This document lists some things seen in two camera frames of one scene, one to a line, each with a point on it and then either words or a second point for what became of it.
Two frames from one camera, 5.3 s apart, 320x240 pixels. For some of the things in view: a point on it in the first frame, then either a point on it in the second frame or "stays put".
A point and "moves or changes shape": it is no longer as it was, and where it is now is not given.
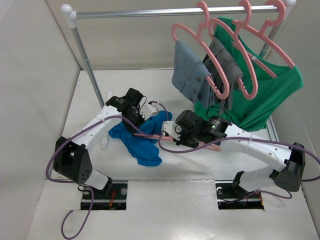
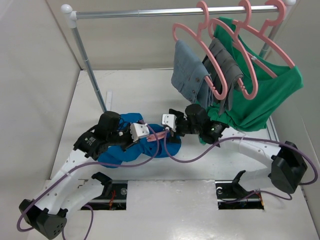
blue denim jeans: (189, 74) stays put
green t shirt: (263, 85) stays put
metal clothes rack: (69, 12) stays put
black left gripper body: (137, 118) -> (123, 138)
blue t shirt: (145, 149) moves or changes shape
